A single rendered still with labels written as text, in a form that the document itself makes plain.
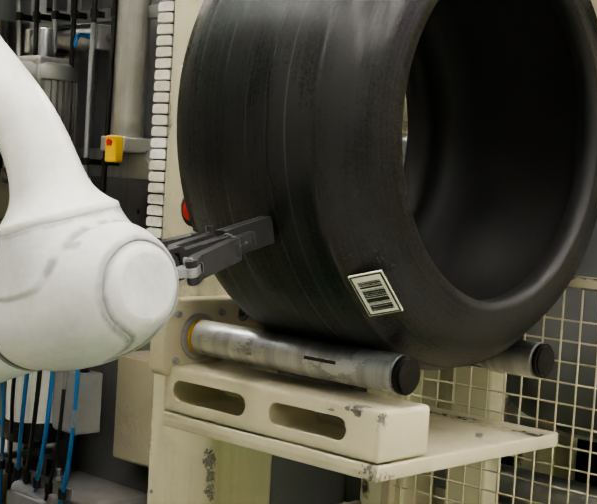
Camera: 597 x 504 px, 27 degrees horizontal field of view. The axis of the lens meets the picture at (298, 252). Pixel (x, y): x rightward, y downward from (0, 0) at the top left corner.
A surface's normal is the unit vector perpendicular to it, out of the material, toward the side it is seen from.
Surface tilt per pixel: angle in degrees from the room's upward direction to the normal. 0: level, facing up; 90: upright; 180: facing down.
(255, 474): 90
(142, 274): 86
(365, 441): 90
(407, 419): 90
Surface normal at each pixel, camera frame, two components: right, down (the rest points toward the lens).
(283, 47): -0.65, -0.24
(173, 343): 0.73, 0.08
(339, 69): 0.00, -0.07
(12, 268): -0.69, 0.06
